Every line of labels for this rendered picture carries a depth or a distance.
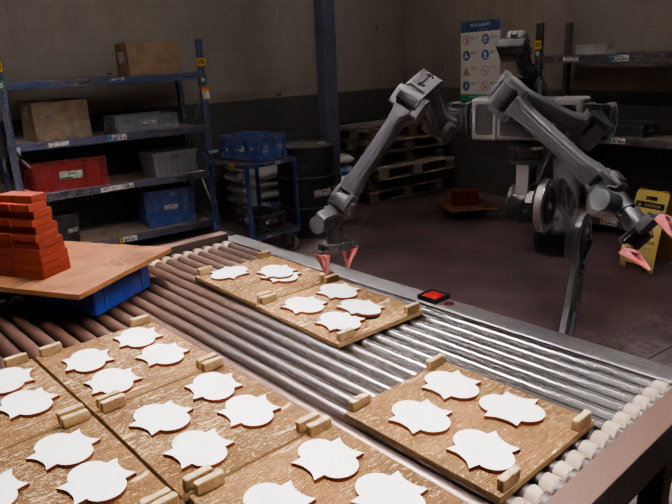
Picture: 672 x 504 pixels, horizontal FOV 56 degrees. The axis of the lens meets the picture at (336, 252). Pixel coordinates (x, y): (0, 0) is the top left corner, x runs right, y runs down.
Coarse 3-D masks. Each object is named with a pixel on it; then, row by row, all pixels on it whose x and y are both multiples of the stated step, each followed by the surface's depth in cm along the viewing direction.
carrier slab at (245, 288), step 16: (272, 256) 258; (304, 272) 237; (320, 272) 236; (224, 288) 224; (240, 288) 223; (256, 288) 223; (272, 288) 222; (288, 288) 221; (304, 288) 221; (256, 304) 209
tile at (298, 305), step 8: (312, 296) 210; (288, 304) 204; (296, 304) 204; (304, 304) 204; (312, 304) 203; (320, 304) 203; (296, 312) 198; (304, 312) 198; (312, 312) 198; (320, 312) 199
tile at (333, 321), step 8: (328, 312) 197; (336, 312) 196; (320, 320) 191; (328, 320) 191; (336, 320) 190; (344, 320) 190; (352, 320) 190; (360, 320) 190; (328, 328) 185; (336, 328) 185; (344, 328) 185
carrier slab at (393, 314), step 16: (272, 304) 208; (336, 304) 205; (384, 304) 203; (400, 304) 203; (288, 320) 195; (304, 320) 194; (368, 320) 192; (384, 320) 191; (400, 320) 192; (320, 336) 183
